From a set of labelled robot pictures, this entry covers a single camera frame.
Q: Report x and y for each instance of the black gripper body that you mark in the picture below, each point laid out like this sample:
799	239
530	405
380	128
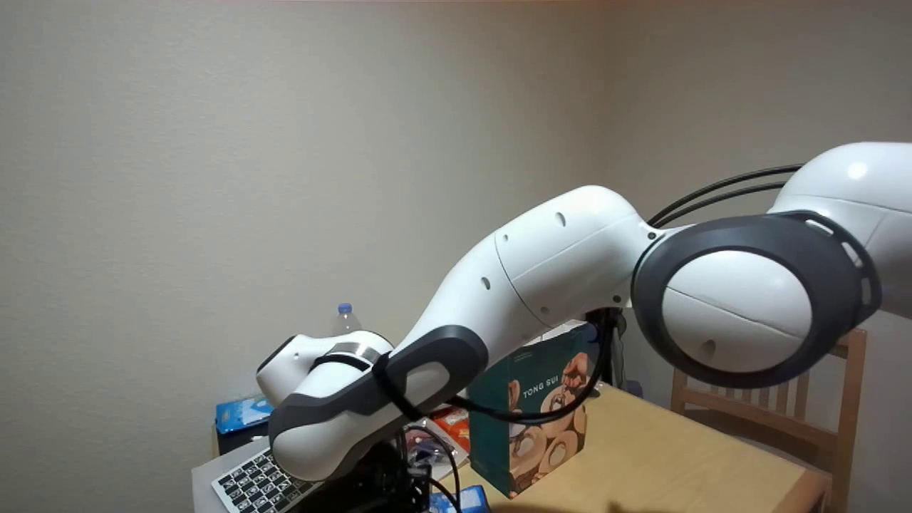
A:
387	481

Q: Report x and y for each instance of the blue KitKat packet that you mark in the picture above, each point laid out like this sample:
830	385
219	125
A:
466	501

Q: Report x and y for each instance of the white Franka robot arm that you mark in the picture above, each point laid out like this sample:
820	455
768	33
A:
560	267

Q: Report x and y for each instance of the red snack packet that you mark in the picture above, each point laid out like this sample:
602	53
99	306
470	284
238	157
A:
453	430

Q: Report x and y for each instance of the white keyboard with dark keys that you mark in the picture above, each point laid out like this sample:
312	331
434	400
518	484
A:
250	481

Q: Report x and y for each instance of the colourful cardboard box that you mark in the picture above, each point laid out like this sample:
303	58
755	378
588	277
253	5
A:
530	418

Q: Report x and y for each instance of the blue tissue box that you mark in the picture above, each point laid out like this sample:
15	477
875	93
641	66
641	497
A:
243	418

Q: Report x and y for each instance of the clear water bottle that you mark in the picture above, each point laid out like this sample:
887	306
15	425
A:
342	318

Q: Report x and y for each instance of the wooden chair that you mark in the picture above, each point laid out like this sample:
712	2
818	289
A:
778	438

